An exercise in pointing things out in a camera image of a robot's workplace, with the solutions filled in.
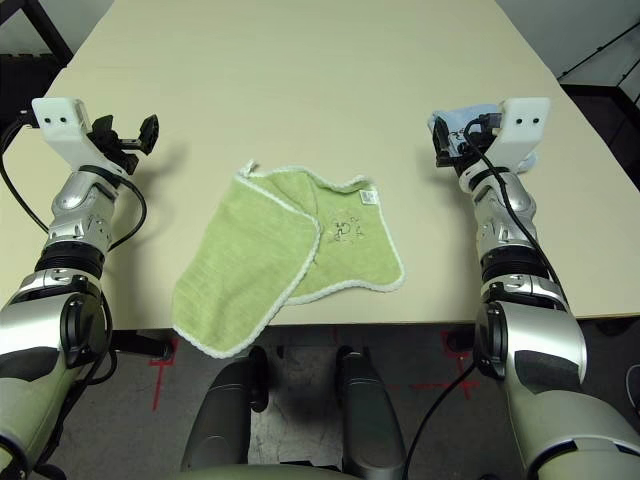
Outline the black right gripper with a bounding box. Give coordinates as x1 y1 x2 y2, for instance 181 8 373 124
431 114 494 174

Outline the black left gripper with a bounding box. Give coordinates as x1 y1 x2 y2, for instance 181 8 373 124
87 113 161 177

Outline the green towel white trim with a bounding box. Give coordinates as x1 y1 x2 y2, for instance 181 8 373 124
172 158 406 360

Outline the light blue folded towel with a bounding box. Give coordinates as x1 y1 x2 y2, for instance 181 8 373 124
427 102 540 175

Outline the black foam floor mat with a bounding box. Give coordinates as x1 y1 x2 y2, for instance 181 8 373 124
0 51 71 151

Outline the black metal rack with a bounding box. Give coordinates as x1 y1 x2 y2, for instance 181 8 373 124
555 22 640 194

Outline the black table foot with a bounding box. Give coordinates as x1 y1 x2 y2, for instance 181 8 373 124
112 329 171 361
447 329 481 351

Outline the grey robot right leg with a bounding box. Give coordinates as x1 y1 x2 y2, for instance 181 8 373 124
335 345 409 476

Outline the pale robot waist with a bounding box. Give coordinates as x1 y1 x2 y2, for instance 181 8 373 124
174 464 351 480

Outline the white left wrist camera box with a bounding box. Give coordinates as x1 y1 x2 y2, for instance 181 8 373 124
31 96 126 176

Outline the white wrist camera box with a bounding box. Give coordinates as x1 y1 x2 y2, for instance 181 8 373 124
487 96 552 166
31 96 126 176

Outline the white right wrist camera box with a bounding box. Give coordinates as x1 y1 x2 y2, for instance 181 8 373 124
487 96 552 166

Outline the black metal frame bar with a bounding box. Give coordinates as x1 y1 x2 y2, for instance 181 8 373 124
0 0 76 66

